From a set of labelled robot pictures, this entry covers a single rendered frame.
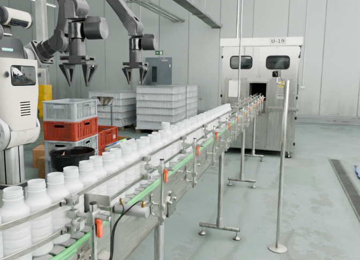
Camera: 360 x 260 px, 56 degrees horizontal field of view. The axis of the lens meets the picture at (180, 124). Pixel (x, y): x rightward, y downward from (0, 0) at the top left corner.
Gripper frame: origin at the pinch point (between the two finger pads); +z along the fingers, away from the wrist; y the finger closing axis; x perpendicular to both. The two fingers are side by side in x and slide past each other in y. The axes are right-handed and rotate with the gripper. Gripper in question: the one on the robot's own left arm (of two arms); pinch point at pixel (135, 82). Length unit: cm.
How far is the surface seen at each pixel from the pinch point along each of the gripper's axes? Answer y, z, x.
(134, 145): -16.4, 21.4, 36.0
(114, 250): -26, 43, 69
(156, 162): -17.9, 31.3, 18.7
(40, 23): 687, -172, -760
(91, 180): -18, 26, 66
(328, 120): -179, 121, -1032
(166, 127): -15.6, 19.9, 1.0
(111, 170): -18, 26, 55
